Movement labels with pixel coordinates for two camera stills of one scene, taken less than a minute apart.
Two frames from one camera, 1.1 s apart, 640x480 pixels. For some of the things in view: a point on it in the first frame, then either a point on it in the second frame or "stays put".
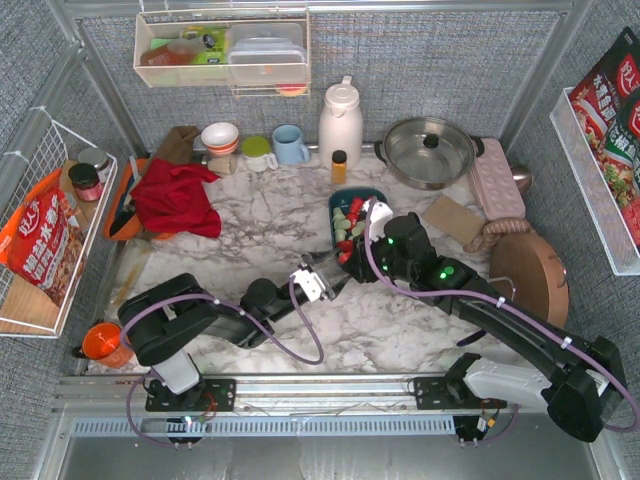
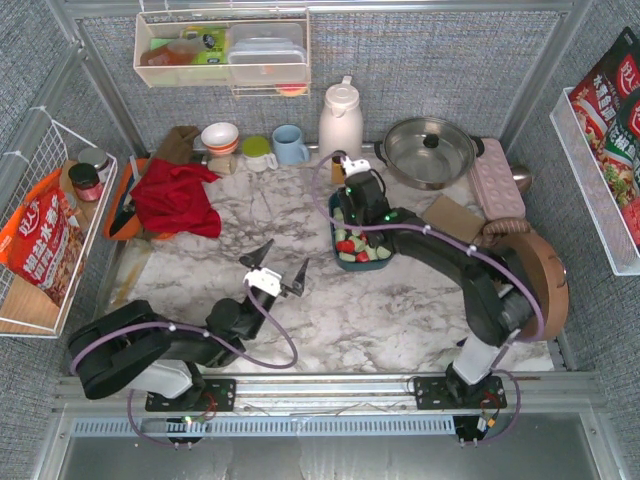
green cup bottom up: x=340 y=235 stays put
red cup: x=345 y=245 stays put
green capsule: x=338 y=214 stays put
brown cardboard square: x=454 y=219 stays put
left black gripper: x=333 y=279 to x=282 y=286
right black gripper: x=358 y=259 to x=364 y=189
